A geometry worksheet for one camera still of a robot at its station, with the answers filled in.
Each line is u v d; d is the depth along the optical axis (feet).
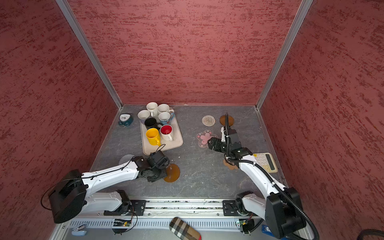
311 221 1.16
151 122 3.30
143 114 3.56
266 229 2.19
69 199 1.34
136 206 2.44
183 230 2.15
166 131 3.29
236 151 2.00
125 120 3.49
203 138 3.34
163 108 3.62
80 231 2.19
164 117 3.40
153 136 3.16
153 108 3.56
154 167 2.14
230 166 2.59
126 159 3.00
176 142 3.30
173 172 2.86
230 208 2.43
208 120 3.62
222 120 3.71
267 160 2.81
